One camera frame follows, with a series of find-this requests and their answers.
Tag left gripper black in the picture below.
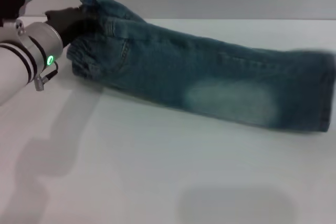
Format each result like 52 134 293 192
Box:
45 7 102 49

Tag blue denim shorts with print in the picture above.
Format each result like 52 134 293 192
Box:
65 0 336 133

